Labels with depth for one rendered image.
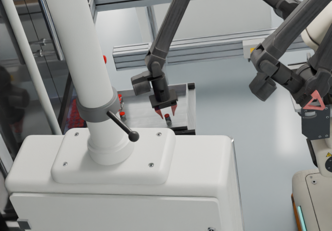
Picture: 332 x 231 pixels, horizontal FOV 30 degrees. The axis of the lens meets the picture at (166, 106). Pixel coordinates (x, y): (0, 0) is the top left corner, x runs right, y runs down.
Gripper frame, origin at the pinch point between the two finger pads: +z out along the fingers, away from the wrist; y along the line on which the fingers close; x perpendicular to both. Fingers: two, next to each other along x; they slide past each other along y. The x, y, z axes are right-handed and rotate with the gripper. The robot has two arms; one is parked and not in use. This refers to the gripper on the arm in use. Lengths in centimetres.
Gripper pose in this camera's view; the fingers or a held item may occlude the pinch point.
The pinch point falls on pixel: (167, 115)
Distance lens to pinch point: 240.0
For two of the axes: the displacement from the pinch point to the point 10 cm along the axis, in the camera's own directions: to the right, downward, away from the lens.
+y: -9.6, 2.8, -0.4
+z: 1.9, 7.5, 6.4
